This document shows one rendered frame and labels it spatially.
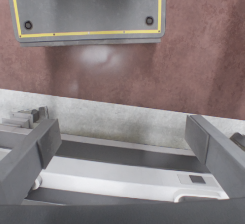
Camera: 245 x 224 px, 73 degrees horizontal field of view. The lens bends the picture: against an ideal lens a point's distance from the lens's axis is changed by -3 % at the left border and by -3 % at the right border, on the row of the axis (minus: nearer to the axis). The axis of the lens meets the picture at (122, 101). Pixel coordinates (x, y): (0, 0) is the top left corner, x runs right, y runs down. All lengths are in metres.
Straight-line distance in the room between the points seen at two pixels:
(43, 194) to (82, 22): 0.68
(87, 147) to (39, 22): 0.65
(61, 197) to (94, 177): 0.08
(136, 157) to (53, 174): 0.59
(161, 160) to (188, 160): 0.15
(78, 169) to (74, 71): 0.85
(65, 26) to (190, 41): 0.77
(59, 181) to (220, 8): 1.26
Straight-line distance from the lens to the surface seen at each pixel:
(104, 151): 0.93
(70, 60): 1.19
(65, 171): 0.44
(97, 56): 1.15
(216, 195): 0.50
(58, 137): 0.17
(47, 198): 0.45
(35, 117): 1.27
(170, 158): 0.99
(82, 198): 0.44
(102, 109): 1.23
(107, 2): 0.85
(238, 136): 1.50
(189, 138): 0.17
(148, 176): 0.46
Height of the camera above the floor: 1.15
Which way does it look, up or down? 73 degrees down
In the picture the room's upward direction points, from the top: 178 degrees clockwise
